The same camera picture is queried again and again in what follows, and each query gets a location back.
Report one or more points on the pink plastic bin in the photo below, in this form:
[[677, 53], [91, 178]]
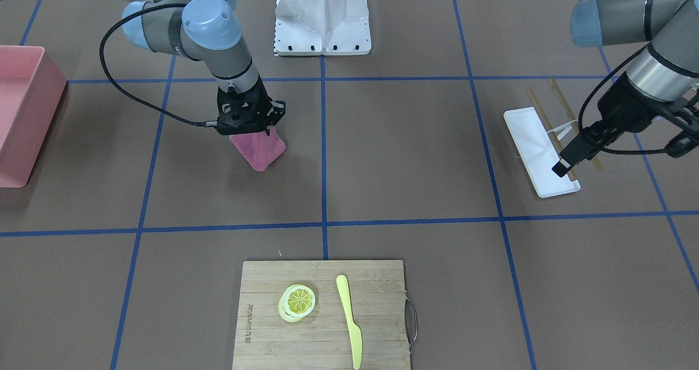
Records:
[[31, 88]]

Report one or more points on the metal cutting board handle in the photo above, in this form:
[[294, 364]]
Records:
[[412, 322]]

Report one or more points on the white rectangular tray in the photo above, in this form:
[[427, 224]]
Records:
[[522, 124]]

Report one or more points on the white rack bracket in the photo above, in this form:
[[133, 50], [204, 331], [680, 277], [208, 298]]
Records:
[[561, 131]]

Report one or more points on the bamboo cutting board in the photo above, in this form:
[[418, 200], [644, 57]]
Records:
[[320, 340]]

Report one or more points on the yellow lemon slice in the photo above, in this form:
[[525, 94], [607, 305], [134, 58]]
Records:
[[296, 302]]

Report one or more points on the wooden rack rod outer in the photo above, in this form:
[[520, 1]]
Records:
[[570, 115]]

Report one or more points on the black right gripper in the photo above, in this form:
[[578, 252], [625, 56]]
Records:
[[277, 113]]

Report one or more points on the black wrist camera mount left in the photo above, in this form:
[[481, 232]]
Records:
[[683, 114]]

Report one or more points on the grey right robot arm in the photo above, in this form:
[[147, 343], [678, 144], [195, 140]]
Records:
[[207, 31]]

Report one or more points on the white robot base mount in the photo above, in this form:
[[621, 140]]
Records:
[[322, 27]]

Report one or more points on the magenta microfiber cloth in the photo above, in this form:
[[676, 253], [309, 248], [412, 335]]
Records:
[[259, 149]]

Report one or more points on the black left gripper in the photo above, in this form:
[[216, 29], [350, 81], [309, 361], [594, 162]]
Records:
[[621, 104]]

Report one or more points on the yellow plastic knife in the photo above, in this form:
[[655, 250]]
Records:
[[354, 332]]

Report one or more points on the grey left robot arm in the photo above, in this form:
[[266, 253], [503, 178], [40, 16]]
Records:
[[653, 80]]

